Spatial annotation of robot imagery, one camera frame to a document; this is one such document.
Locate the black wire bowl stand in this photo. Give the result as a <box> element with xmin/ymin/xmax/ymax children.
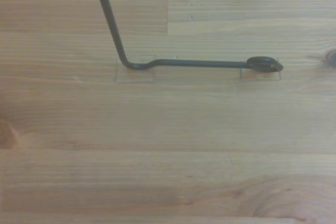
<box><xmin>90</xmin><ymin>0</ymin><xmax>285</xmax><ymax>74</ymax></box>

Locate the clear tape piece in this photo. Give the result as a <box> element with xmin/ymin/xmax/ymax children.
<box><xmin>239</xmin><ymin>57</ymin><xmax>282</xmax><ymax>81</ymax></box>
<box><xmin>116</xmin><ymin>55</ymin><xmax>155</xmax><ymax>84</ymax></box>

